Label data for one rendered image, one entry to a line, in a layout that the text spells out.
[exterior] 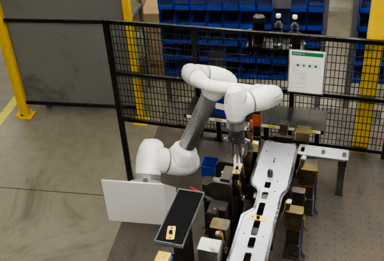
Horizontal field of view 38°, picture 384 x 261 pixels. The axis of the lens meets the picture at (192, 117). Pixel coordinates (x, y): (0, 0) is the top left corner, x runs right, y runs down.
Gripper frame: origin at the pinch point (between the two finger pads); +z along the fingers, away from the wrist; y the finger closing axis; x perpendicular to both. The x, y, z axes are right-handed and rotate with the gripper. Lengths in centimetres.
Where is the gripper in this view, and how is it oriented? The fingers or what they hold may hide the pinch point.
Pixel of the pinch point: (237, 161)
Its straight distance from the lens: 274.1
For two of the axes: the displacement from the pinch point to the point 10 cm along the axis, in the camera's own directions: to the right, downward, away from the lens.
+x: -2.5, 5.2, -8.2
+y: -9.7, -0.7, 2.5
